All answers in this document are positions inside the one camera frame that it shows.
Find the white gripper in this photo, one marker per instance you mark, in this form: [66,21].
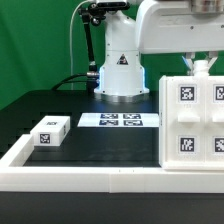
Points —
[173,27]

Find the white cabinet door panel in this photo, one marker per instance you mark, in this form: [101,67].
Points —
[215,119]
[185,119]

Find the white cabinet body box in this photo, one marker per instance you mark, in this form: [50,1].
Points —
[200,71]

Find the small white cabinet top block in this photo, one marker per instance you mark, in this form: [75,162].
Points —
[51,130]

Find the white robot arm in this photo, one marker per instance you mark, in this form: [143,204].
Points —
[121,77]

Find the white marker sheet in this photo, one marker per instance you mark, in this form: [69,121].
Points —
[119,120]

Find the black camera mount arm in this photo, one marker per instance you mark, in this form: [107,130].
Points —
[92,15]

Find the white U-shaped border frame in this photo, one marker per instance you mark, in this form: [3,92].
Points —
[15,176]

